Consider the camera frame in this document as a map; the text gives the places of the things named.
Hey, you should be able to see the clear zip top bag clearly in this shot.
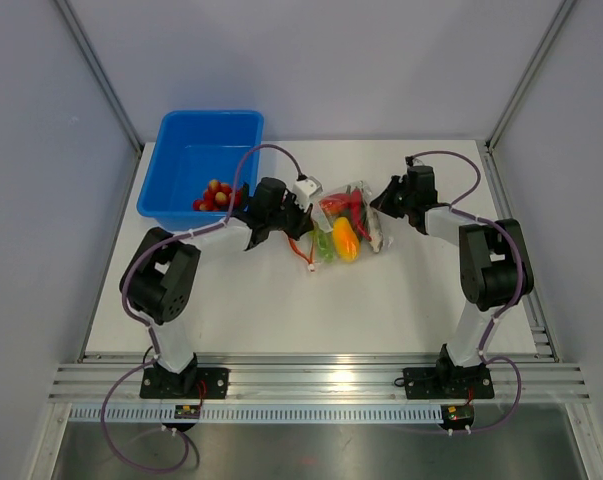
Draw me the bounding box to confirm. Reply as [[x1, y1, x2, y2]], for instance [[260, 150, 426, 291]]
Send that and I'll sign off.
[[288, 180, 392, 272]]

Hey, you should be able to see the blue plastic bin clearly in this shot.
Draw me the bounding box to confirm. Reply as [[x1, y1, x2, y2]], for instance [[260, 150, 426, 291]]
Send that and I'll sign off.
[[137, 110, 264, 232]]

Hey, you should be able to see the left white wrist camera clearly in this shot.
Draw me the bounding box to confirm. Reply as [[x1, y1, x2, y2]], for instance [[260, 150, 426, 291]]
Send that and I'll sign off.
[[291, 175, 323, 211]]

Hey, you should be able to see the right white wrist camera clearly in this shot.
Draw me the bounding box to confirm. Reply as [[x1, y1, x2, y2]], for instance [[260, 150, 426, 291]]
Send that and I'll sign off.
[[405, 156, 424, 168]]

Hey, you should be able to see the aluminium front rail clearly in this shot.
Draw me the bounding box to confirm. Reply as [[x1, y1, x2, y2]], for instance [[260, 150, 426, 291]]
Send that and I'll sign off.
[[48, 353, 591, 404]]

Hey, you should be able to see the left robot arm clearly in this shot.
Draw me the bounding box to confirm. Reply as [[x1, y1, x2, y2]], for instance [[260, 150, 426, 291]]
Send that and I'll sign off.
[[119, 175, 322, 400]]

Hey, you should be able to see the red fake chili pepper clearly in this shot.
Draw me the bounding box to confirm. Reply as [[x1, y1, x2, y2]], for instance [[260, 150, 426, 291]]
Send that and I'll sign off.
[[349, 188, 371, 241]]

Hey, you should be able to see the green fake lettuce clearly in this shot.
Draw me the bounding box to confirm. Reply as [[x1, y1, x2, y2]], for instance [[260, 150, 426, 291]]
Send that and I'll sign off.
[[313, 227, 335, 263]]

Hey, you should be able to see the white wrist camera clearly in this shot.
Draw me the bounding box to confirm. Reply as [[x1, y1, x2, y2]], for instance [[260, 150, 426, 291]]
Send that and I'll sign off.
[[405, 156, 424, 168], [291, 175, 323, 211]]

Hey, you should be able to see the small circuit board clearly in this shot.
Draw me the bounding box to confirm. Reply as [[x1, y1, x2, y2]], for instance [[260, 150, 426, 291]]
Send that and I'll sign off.
[[174, 405, 201, 420], [441, 404, 475, 429]]

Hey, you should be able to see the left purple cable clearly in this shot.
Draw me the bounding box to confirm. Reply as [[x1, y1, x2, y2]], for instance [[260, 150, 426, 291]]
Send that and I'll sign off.
[[100, 144, 307, 476]]

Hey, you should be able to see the white slotted cable duct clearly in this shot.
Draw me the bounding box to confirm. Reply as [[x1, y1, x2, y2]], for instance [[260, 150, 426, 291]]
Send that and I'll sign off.
[[70, 404, 443, 425]]

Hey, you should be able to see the right side aluminium rail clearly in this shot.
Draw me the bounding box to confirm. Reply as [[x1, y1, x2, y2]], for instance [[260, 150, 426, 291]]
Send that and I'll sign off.
[[476, 141, 561, 363]]

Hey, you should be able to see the left small circuit board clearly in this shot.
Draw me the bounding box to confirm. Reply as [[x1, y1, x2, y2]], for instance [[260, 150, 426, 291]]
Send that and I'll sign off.
[[174, 405, 201, 420]]

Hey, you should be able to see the aluminium corner post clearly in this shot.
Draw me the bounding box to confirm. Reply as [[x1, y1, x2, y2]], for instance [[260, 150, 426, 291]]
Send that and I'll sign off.
[[485, 0, 579, 153], [51, 0, 145, 156]]

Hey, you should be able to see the right aluminium corner post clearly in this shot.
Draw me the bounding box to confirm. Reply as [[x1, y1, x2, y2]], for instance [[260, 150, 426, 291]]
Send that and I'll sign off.
[[485, 0, 579, 153]]

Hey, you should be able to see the right small circuit board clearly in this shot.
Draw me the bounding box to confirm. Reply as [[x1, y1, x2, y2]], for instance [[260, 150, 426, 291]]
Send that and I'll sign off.
[[441, 404, 475, 429]]

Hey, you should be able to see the left aluminium corner post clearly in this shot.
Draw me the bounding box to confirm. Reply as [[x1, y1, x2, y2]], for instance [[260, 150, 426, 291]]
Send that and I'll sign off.
[[51, 0, 145, 156]]

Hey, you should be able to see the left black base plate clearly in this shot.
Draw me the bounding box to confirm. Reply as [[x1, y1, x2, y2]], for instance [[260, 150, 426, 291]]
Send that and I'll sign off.
[[139, 366, 230, 400]]

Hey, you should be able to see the grey fake fish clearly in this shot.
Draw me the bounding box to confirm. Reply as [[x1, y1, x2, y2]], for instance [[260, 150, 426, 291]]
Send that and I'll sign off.
[[366, 206, 384, 254]]

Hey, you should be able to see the aluminium rail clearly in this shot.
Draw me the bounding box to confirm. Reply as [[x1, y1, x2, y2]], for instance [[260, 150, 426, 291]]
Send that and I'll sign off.
[[48, 353, 591, 404], [476, 141, 561, 363]]

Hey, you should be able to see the yellow orange fake mango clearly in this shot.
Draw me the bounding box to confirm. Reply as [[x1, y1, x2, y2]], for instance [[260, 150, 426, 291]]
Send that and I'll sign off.
[[332, 217, 360, 263]]

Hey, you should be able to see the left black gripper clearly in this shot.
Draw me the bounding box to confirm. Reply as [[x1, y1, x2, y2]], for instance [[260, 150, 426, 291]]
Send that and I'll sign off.
[[267, 192, 313, 242]]

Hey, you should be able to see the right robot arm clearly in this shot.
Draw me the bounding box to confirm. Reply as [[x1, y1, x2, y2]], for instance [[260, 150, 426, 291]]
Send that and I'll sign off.
[[372, 166, 534, 400]]

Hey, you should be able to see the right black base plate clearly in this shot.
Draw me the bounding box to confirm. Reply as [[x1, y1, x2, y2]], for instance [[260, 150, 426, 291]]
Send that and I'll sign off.
[[393, 364, 495, 400]]

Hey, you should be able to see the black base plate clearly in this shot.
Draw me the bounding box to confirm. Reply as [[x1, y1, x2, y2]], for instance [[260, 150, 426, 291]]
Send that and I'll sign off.
[[139, 366, 230, 400], [393, 364, 495, 400]]

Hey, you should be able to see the red fake strawberry bunch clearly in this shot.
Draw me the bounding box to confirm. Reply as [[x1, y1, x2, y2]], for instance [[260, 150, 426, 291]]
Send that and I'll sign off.
[[192, 179, 243, 212]]

